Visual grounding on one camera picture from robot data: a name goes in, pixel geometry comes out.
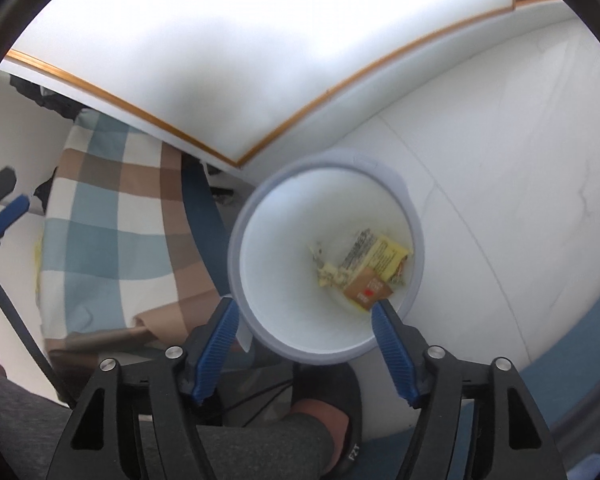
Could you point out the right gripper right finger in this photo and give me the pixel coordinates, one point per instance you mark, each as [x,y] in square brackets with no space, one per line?
[509,437]

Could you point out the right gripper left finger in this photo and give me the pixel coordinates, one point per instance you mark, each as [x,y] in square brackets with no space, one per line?
[102,437]

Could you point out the brown love tasty packet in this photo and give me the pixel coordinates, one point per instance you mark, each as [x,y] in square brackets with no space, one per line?
[367,288]

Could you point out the yellow printed wrapper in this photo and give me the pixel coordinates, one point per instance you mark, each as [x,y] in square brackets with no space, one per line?
[365,248]

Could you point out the white trash bin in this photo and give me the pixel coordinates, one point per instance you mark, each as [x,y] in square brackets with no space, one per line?
[304,218]

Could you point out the checkered tablecloth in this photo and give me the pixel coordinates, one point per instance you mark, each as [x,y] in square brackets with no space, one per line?
[133,249]

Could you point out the black slipper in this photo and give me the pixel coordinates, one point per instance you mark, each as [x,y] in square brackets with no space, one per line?
[332,395]

